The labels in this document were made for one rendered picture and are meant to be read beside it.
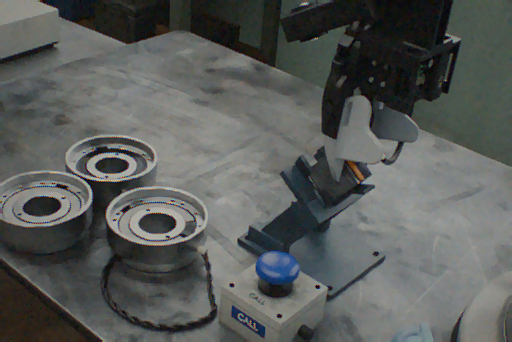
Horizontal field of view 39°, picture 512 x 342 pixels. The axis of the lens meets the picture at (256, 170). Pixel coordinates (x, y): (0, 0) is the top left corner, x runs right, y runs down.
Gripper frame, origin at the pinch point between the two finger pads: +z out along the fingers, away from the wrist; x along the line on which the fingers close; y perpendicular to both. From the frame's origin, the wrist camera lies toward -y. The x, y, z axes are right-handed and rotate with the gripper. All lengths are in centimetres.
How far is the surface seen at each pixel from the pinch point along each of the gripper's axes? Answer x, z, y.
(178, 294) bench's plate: -15.6, 12.8, -6.7
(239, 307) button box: -15.5, 9.4, 1.0
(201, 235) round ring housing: -10.5, 9.3, -8.9
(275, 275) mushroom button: -13.4, 5.6, 3.0
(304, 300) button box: -11.4, 8.3, 5.1
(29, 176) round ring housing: -17.4, 9.0, -28.9
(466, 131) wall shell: 148, 68, -47
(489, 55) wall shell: 148, 42, -46
